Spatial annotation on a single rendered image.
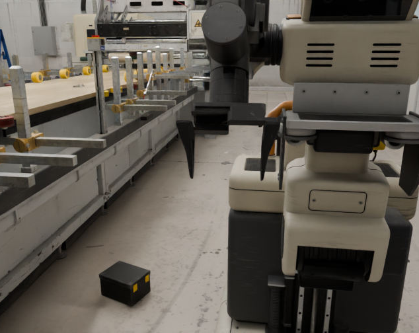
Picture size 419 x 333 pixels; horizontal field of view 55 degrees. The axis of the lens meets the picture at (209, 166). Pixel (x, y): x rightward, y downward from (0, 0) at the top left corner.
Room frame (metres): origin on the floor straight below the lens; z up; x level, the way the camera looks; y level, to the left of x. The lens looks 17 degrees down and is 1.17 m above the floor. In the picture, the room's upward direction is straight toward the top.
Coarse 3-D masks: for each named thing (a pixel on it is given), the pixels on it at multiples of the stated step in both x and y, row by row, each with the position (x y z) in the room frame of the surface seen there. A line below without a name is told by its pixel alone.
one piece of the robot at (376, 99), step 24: (312, 96) 0.81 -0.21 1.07; (336, 96) 0.80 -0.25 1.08; (360, 96) 0.80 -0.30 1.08; (384, 96) 0.79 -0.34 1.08; (408, 96) 0.78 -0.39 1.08; (288, 120) 0.73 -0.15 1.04; (312, 120) 0.73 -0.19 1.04; (336, 120) 0.74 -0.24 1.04; (360, 120) 0.74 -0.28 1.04; (384, 120) 0.74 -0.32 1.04; (408, 120) 0.74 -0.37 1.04; (336, 144) 0.81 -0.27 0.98; (360, 144) 0.81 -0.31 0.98; (408, 144) 0.79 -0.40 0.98; (408, 168) 0.77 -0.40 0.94; (408, 192) 0.75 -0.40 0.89
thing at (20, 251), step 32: (32, 128) 1.91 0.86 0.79; (64, 128) 2.21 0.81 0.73; (96, 128) 2.64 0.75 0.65; (160, 128) 4.37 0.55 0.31; (128, 160) 3.31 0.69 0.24; (64, 192) 2.20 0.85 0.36; (96, 192) 2.63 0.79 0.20; (32, 224) 1.86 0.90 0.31; (64, 224) 2.18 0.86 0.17; (0, 256) 1.60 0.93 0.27; (32, 256) 1.79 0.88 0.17; (0, 288) 1.52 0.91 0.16
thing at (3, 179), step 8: (0, 176) 1.01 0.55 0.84; (8, 176) 1.01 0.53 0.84; (16, 176) 1.00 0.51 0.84; (24, 176) 1.00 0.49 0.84; (32, 176) 1.02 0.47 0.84; (0, 184) 1.01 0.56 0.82; (8, 184) 1.01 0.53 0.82; (16, 184) 1.00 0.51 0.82; (24, 184) 1.00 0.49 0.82; (32, 184) 1.01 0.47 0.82
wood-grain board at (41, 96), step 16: (48, 80) 3.49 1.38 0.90; (64, 80) 3.49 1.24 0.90; (80, 80) 3.49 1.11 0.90; (144, 80) 3.59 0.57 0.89; (0, 96) 2.30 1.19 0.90; (32, 96) 2.30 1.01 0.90; (48, 96) 2.30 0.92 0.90; (64, 96) 2.30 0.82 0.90; (80, 96) 2.34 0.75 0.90; (0, 112) 1.72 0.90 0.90; (32, 112) 1.84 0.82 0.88
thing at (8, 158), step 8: (0, 160) 1.28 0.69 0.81; (8, 160) 1.28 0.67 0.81; (16, 160) 1.27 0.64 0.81; (24, 160) 1.27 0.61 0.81; (32, 160) 1.26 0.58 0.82; (40, 160) 1.26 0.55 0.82; (48, 160) 1.26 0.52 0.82; (56, 160) 1.25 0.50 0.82; (64, 160) 1.25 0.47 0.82; (72, 160) 1.25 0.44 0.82
